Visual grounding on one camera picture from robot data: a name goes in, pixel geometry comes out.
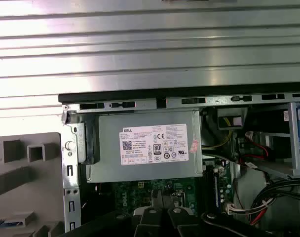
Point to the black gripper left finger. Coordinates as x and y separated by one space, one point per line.
147 222

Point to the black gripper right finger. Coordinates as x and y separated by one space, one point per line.
179 222

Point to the black RAM slot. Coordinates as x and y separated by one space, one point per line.
210 187

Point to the black CPU socket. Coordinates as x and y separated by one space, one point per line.
180 197

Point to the green motherboard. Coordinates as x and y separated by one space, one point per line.
137 195

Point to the grey power supply unit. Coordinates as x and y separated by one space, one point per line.
108 138

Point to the grey plastic parts rack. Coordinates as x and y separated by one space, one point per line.
41 187

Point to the black open PC case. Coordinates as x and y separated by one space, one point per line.
103 97

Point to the silver drive cage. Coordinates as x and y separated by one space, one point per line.
293 138

